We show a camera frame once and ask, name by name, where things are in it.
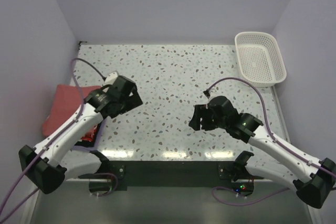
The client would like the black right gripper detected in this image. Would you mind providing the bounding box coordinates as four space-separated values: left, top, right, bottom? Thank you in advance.
188 104 228 131

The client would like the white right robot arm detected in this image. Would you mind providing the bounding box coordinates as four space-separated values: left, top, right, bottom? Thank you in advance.
188 96 335 209

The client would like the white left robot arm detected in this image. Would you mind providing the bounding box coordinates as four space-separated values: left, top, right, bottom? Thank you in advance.
18 74 143 194

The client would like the folded lavender t-shirt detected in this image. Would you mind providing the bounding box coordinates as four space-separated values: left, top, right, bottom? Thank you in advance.
72 121 106 152

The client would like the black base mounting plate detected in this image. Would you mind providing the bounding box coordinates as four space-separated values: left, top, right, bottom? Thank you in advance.
78 159 265 198

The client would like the white perforated plastic basket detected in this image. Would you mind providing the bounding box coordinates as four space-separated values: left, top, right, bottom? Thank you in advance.
235 31 287 88

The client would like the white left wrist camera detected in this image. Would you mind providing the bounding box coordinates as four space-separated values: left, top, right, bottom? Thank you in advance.
104 71 119 84

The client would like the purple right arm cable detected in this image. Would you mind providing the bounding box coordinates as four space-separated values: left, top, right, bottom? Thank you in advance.
203 77 336 206

